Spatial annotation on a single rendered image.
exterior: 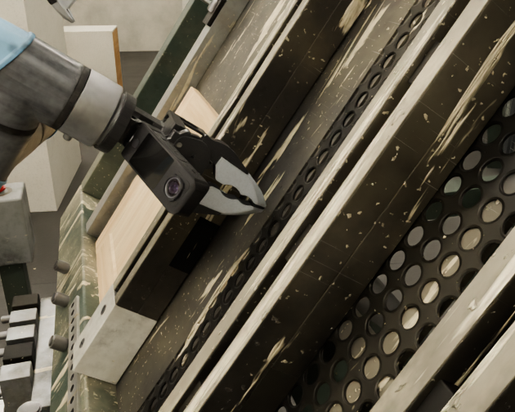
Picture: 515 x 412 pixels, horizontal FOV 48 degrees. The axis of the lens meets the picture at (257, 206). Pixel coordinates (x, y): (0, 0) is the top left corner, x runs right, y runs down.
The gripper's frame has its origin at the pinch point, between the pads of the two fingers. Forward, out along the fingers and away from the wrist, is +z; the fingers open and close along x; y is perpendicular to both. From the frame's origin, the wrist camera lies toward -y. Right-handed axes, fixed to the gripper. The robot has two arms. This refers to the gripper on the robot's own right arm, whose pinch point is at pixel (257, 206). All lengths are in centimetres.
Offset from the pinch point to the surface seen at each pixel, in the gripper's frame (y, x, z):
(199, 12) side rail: 84, -15, 0
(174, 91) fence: 60, 1, -1
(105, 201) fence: 60, 30, -1
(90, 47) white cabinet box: 546, 72, 26
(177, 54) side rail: 84, -4, 1
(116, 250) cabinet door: 41, 31, 1
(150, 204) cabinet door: 38.1, 18.9, 1.0
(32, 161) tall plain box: 281, 110, 5
